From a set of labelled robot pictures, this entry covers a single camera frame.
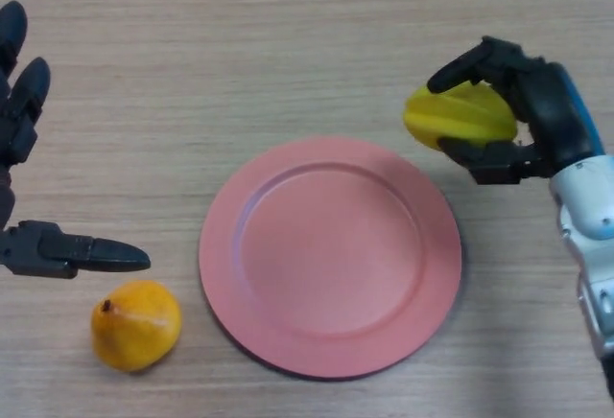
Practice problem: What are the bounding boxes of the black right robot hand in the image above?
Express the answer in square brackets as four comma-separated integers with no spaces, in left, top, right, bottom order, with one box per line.
[426,35,608,186]

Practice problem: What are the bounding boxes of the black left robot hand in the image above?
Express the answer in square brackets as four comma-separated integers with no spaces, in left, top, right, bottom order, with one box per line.
[0,0,152,281]

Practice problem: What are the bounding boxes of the yellow green starfruit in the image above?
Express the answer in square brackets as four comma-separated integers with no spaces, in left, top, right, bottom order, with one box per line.
[402,79,519,152]

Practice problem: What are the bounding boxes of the pink round plate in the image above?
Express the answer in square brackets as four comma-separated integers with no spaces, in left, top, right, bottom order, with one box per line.
[198,135,463,382]

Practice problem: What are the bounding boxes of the orange pear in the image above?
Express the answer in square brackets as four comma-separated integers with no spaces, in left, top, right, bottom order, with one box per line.
[90,280,183,374]

